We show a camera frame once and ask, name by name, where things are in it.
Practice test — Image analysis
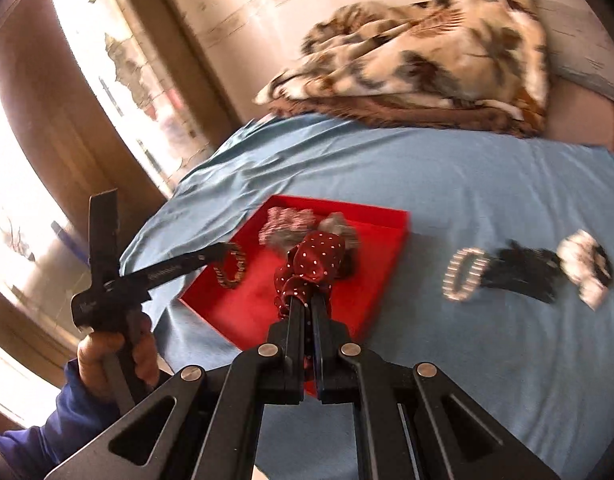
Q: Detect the light grey pillow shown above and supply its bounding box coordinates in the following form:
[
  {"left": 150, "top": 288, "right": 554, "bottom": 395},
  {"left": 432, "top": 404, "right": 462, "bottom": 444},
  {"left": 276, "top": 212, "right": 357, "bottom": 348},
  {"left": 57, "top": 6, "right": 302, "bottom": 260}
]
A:
[{"left": 537, "top": 0, "right": 614, "bottom": 106}]

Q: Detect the person's left hand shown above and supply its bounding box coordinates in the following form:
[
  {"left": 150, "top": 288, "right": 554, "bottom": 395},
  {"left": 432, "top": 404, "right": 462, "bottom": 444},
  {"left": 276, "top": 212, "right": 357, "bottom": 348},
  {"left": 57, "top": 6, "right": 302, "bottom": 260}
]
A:
[{"left": 78, "top": 310, "right": 160, "bottom": 402}]

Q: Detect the leaf print blanket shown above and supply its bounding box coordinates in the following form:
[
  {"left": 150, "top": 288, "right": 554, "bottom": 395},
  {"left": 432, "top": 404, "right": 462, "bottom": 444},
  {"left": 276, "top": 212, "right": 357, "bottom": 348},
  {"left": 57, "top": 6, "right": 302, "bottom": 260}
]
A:
[{"left": 253, "top": 0, "right": 554, "bottom": 139}]

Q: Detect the blue bed sheet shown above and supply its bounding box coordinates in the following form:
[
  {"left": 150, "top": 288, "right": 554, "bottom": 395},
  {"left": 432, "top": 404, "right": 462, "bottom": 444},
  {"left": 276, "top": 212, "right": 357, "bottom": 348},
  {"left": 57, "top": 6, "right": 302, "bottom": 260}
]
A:
[{"left": 118, "top": 111, "right": 614, "bottom": 480}]

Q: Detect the black claw hair clip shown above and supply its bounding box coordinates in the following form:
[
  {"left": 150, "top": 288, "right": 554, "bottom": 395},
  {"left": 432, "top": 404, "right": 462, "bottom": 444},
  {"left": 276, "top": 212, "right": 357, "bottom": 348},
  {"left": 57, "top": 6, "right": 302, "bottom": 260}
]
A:
[{"left": 481, "top": 241, "right": 564, "bottom": 307}]

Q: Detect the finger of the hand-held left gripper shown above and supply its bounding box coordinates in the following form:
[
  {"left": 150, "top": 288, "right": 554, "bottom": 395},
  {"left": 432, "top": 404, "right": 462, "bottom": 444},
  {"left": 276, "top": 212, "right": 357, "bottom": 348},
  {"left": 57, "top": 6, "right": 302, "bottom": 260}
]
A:
[{"left": 120, "top": 241, "right": 234, "bottom": 292}]

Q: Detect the glass panel door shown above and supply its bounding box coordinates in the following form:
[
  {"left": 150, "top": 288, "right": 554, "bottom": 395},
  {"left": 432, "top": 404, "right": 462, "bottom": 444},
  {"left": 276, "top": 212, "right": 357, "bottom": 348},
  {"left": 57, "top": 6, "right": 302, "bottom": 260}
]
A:
[{"left": 51, "top": 0, "right": 210, "bottom": 198}]

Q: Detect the person's left forearm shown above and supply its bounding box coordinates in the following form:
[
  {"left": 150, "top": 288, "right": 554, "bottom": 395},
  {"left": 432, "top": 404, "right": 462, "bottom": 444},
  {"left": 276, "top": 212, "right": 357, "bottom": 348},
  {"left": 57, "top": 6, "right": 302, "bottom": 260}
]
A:
[{"left": 0, "top": 360, "right": 118, "bottom": 480}]

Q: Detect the white pearl bead bracelet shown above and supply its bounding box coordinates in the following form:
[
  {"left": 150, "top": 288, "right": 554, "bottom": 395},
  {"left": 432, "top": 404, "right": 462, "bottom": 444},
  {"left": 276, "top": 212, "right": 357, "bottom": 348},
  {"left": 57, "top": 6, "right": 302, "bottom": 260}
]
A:
[{"left": 443, "top": 246, "right": 492, "bottom": 304}]

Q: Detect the red polka dot scrunchie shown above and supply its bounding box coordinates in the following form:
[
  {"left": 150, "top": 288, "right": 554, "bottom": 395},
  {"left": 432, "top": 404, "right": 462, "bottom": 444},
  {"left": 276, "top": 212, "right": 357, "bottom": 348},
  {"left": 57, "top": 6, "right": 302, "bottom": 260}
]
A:
[{"left": 273, "top": 232, "right": 348, "bottom": 368}]

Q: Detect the red checkered scrunchie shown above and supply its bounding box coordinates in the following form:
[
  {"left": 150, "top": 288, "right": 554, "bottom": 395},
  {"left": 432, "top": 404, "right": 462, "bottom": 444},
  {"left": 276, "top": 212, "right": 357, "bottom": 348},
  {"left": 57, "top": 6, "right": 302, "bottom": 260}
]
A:
[{"left": 258, "top": 206, "right": 316, "bottom": 247}]

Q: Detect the grey hair bun piece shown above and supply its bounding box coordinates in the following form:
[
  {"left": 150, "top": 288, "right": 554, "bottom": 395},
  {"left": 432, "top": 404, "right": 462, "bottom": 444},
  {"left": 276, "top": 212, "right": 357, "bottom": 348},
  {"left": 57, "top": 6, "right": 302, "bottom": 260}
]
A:
[
  {"left": 264, "top": 229, "right": 308, "bottom": 255},
  {"left": 314, "top": 211, "right": 362, "bottom": 255}
]

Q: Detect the red tray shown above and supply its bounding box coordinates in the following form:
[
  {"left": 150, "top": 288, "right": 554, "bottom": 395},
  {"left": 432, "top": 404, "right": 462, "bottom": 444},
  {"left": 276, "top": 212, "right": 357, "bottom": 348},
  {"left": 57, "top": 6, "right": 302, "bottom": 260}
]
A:
[{"left": 179, "top": 194, "right": 412, "bottom": 401}]

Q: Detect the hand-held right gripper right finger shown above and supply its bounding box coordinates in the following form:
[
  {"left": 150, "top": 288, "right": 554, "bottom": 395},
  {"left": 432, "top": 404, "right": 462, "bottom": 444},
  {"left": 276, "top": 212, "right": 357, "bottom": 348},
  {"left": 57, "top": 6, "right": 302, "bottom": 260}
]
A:
[{"left": 312, "top": 301, "right": 560, "bottom": 480}]

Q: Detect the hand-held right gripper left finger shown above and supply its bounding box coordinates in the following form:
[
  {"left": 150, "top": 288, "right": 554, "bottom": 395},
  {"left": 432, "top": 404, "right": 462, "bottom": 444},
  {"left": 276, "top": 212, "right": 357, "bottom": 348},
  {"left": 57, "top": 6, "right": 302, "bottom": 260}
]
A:
[{"left": 44, "top": 300, "right": 308, "bottom": 480}]

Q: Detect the brown patterned hair tie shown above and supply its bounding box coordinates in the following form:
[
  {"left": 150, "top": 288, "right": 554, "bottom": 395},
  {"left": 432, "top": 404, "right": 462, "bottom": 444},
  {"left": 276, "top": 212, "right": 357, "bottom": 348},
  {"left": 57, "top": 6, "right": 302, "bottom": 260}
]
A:
[{"left": 213, "top": 242, "right": 250, "bottom": 292}]

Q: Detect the pale pink pillow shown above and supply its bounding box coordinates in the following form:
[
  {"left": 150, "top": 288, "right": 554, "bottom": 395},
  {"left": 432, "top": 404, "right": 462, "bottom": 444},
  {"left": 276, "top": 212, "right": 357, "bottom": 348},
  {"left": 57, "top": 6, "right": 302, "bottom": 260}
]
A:
[{"left": 541, "top": 74, "right": 614, "bottom": 158}]

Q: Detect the white cherry print scrunchie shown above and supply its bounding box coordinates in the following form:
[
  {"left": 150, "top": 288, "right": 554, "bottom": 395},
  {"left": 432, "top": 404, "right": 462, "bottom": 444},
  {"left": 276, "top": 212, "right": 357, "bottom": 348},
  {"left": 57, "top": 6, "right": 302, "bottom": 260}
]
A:
[{"left": 556, "top": 229, "right": 614, "bottom": 312}]

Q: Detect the wooden door frame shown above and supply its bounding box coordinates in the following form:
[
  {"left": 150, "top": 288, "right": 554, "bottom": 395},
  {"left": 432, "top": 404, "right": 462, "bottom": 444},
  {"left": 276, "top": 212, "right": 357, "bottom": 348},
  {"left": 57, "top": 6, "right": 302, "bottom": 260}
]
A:
[{"left": 0, "top": 0, "right": 240, "bottom": 346}]

